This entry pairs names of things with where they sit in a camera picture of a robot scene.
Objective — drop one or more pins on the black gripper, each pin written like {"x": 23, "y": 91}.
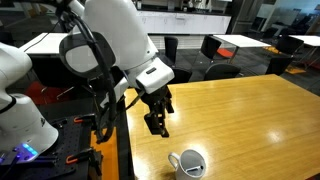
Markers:
{"x": 158, "y": 98}

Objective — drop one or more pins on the black marker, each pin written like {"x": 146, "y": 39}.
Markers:
{"x": 194, "y": 169}

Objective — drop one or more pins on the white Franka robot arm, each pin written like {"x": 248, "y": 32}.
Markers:
{"x": 116, "y": 33}

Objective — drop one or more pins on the white ceramic mug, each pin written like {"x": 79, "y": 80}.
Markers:
{"x": 180, "y": 172}

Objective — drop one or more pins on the black office chair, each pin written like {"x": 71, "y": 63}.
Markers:
{"x": 171, "y": 48}
{"x": 181, "y": 76}
{"x": 279, "y": 65}
{"x": 289, "y": 44}
{"x": 221, "y": 71}
{"x": 210, "y": 46}

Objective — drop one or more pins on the orange and black clamp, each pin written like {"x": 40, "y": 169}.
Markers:
{"x": 83, "y": 156}
{"x": 85, "y": 118}

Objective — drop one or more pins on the white counter cabinet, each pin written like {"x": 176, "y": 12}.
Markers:
{"x": 200, "y": 23}

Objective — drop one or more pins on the white table with metal legs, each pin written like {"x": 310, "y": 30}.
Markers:
{"x": 240, "y": 40}
{"x": 310, "y": 40}

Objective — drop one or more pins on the red chair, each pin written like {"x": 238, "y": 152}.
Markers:
{"x": 40, "y": 91}

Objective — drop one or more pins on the coffee machine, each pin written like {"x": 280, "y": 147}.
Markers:
{"x": 188, "y": 5}

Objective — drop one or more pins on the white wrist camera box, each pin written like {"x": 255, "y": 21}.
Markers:
{"x": 118, "y": 88}

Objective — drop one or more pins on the white table with dark frame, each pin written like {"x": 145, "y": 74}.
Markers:
{"x": 43, "y": 45}

